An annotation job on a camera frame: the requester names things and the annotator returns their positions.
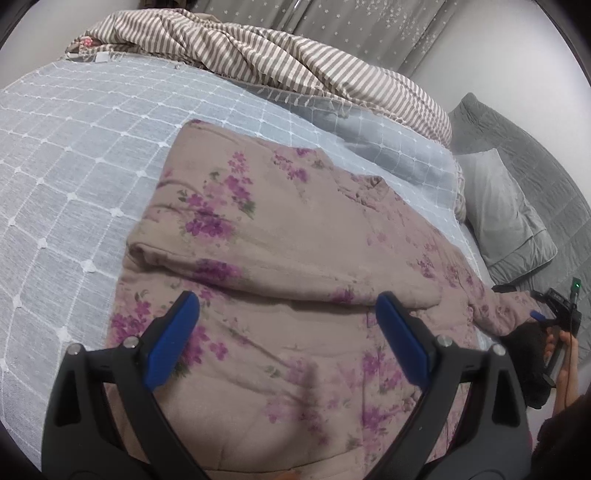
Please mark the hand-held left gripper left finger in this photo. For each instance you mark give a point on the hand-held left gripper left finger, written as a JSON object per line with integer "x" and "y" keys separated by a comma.
{"x": 171, "y": 344}

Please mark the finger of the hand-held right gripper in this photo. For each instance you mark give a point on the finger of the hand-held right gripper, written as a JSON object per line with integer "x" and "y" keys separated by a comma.
{"x": 545, "y": 297}
{"x": 538, "y": 316}

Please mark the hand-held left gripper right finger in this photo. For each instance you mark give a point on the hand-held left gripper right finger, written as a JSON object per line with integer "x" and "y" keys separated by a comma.
{"x": 404, "y": 344}

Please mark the floral padded jacket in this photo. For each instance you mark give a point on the floral padded jacket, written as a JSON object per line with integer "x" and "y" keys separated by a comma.
{"x": 286, "y": 277}

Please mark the person's right forearm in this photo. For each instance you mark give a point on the person's right forearm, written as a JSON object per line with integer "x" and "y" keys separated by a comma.
{"x": 569, "y": 390}

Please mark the person's right hand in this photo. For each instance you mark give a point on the person's right hand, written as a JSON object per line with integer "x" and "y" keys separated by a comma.
{"x": 552, "y": 350}

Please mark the grey pillow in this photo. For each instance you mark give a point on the grey pillow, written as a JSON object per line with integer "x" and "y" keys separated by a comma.
{"x": 498, "y": 207}

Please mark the dark fuzzy clothing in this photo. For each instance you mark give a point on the dark fuzzy clothing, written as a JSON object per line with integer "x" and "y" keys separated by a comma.
{"x": 563, "y": 443}

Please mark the grey quilted headboard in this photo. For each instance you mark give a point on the grey quilted headboard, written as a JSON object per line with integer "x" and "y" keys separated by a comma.
{"x": 545, "y": 161}

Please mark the blue checked bedspread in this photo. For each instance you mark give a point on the blue checked bedspread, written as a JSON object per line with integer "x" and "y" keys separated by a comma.
{"x": 69, "y": 184}

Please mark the striped quilt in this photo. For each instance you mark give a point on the striped quilt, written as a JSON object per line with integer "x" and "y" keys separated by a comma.
{"x": 277, "y": 50}

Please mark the pink floral cloth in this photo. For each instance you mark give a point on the pink floral cloth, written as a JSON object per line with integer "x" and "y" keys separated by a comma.
{"x": 85, "y": 44}

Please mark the grey dotted curtain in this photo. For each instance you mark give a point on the grey dotted curtain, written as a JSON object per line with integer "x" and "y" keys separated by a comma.
{"x": 249, "y": 11}
{"x": 378, "y": 32}

